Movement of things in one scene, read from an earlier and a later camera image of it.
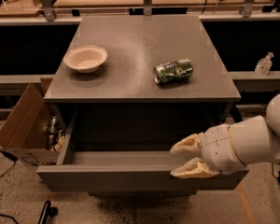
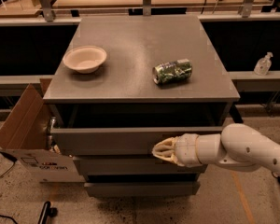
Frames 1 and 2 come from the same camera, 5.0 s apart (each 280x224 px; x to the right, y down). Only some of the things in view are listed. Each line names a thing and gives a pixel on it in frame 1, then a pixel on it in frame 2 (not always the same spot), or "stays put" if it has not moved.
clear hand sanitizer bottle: (264, 64) stays put
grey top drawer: (126, 170) → (129, 129)
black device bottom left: (47, 212) stays put
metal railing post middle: (147, 0) stays put
